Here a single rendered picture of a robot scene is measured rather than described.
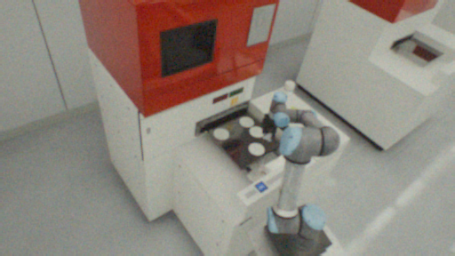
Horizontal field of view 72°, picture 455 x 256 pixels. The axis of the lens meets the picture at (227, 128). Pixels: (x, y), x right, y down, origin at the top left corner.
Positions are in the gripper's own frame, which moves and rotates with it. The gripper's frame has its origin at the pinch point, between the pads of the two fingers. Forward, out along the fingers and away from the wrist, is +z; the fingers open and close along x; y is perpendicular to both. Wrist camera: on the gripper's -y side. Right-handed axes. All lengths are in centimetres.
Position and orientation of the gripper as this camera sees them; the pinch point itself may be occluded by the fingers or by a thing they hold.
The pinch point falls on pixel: (270, 140)
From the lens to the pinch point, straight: 193.0
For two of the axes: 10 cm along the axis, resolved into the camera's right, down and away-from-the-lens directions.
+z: -1.2, 6.9, 7.1
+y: -9.9, -0.9, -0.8
